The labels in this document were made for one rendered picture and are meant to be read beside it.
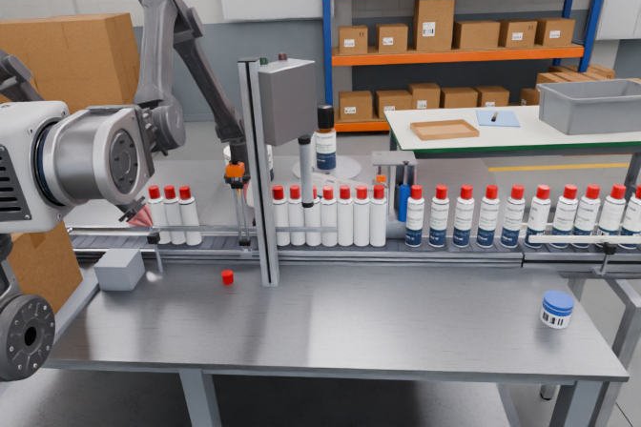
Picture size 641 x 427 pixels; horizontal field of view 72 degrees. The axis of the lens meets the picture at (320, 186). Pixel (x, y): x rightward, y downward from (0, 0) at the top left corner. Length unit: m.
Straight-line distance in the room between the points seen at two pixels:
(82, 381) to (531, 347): 1.69
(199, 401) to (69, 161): 0.87
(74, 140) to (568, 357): 1.14
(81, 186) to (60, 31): 4.06
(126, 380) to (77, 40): 3.28
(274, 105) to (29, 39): 3.87
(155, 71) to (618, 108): 2.55
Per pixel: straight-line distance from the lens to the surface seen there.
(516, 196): 1.44
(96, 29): 4.58
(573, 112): 2.85
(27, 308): 0.93
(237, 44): 5.71
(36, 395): 2.23
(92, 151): 0.65
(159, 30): 1.01
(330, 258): 1.43
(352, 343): 1.19
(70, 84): 4.77
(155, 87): 0.90
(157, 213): 1.52
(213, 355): 1.21
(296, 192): 1.37
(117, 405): 2.03
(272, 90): 1.09
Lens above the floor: 1.68
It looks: 26 degrees down
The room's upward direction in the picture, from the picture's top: 2 degrees counter-clockwise
